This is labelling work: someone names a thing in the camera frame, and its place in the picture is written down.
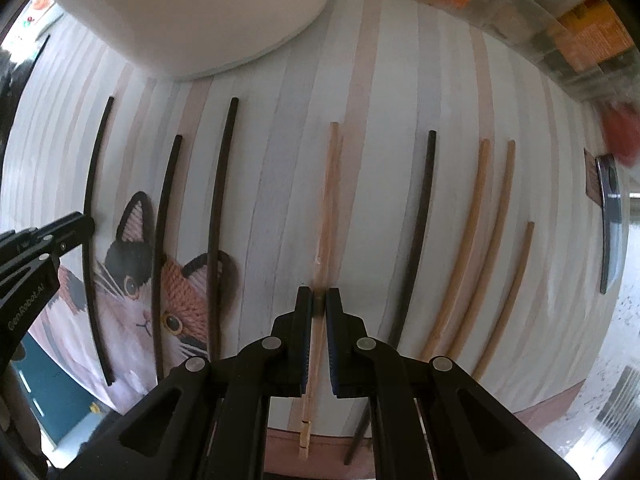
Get brown engraved plaque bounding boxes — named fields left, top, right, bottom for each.
left=582, top=147, right=603, bottom=206

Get striped cat print placemat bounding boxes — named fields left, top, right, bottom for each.
left=0, top=0, right=621, bottom=480

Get white rounded container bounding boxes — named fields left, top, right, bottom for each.
left=37, top=0, right=335, bottom=81

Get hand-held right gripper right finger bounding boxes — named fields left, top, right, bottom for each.
left=325, top=286, right=576, bottom=480

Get black chopstick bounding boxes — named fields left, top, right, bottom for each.
left=206, top=97, right=240, bottom=362
left=343, top=130, right=438, bottom=465
left=152, top=134, right=183, bottom=382
left=82, top=96, right=117, bottom=387

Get clear plastic bag red contents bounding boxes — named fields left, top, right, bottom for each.
left=600, top=100, right=640, bottom=166

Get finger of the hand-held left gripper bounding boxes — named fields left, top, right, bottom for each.
left=0, top=211, right=96, bottom=282

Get clear acrylic organizer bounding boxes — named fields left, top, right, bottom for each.
left=370, top=0, right=640, bottom=111

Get wooden chopstick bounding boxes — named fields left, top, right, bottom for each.
left=419, top=138, right=491, bottom=362
left=446, top=139, right=517, bottom=362
left=471, top=221, right=536, bottom=382
left=298, top=121, right=345, bottom=461

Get grey smartphone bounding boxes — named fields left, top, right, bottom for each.
left=595, top=154, right=623, bottom=295

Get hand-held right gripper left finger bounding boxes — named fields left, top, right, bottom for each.
left=60, top=286, right=315, bottom=480

